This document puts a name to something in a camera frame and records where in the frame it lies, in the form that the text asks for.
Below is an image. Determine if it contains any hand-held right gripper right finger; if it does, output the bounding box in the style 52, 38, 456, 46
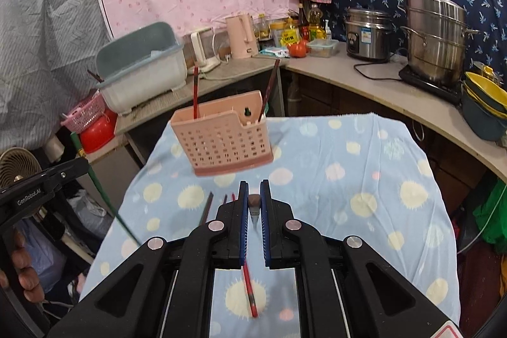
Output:
259, 180, 462, 338

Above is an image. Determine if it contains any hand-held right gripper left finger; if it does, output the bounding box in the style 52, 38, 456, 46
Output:
48, 182, 250, 338

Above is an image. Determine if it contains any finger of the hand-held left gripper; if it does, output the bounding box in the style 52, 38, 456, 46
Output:
39, 157, 90, 189

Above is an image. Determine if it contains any green chopstick gold band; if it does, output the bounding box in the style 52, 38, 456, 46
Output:
198, 192, 215, 227
71, 131, 141, 246

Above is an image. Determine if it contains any pink perforated utensil holder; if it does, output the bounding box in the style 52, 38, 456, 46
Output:
170, 90, 275, 177

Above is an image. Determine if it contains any dark purple chopstick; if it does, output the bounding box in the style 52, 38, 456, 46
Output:
258, 60, 281, 123

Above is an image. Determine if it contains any red chopstick gold band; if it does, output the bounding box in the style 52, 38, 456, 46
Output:
192, 66, 200, 118

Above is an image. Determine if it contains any person's left hand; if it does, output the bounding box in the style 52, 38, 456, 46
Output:
0, 230, 41, 304

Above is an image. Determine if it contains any round electric fan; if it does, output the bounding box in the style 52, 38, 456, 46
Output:
0, 148, 42, 192

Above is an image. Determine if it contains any red plastic basin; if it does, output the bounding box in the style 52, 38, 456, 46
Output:
79, 112, 118, 154

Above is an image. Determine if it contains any white plastic bag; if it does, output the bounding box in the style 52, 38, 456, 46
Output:
65, 189, 113, 239

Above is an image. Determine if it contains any blue plastic bag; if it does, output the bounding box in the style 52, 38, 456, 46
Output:
16, 219, 68, 291

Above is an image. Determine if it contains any pink plastic basket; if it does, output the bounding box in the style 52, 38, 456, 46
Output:
60, 92, 106, 134

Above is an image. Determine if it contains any blue dotted tablecloth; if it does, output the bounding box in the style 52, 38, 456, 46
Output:
79, 112, 462, 338

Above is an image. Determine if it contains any grey-blue dish drainer box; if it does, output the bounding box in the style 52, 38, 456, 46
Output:
95, 21, 189, 115

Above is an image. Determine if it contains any grey striped cloth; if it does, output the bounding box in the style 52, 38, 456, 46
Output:
0, 0, 115, 152

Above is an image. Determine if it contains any curved white counter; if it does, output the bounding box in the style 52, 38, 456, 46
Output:
113, 53, 507, 182

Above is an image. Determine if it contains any red tomato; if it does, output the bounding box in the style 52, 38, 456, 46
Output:
288, 40, 310, 57

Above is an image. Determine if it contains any white kitchen appliance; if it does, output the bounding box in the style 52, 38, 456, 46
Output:
190, 26, 221, 75

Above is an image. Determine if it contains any glass food container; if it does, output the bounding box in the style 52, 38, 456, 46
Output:
307, 39, 340, 59

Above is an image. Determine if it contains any pink electric kettle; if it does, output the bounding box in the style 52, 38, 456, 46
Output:
225, 13, 260, 59

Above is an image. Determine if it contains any yellow-label jar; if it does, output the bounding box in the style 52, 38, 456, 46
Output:
269, 21, 299, 48

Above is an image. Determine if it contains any dark sauce bottle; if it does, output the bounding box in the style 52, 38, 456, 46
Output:
298, 1, 310, 41

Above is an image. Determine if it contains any cooking oil bottle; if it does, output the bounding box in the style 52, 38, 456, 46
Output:
307, 3, 326, 41

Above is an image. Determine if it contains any steel rice cooker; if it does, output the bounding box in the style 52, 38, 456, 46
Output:
344, 9, 397, 63

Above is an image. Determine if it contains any black induction cooker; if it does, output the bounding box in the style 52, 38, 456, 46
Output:
398, 65, 464, 103

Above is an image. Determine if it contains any green plastic bag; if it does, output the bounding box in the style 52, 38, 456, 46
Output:
473, 180, 507, 244

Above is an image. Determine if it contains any stack of bowls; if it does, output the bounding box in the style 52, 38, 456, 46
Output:
461, 71, 507, 143

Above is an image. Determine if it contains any steel steamer pot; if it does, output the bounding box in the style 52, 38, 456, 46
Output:
400, 0, 480, 85

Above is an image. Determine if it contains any black power cord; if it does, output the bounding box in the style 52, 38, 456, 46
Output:
354, 61, 405, 80

